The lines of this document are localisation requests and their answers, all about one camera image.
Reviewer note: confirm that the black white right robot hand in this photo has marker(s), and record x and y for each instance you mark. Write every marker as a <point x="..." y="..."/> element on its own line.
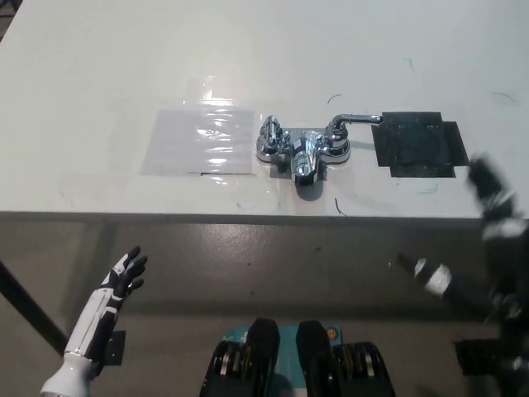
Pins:
<point x="502" y="231"/>

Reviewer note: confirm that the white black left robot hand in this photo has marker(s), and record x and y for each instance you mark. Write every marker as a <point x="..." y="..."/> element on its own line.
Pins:
<point x="103" y="302"/>

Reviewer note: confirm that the chrome faucet body with spout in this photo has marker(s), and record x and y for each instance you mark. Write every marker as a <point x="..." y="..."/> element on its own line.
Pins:
<point x="303" y="157"/>

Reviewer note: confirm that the black diagonal table leg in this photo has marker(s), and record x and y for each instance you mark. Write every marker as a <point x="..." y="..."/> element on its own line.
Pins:
<point x="29" y="306"/>

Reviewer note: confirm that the black tape patch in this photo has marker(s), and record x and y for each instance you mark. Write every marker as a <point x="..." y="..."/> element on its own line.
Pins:
<point x="417" y="144"/>

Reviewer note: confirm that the clear plastic sheet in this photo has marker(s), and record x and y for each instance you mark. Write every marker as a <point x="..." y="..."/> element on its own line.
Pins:
<point x="194" y="140"/>

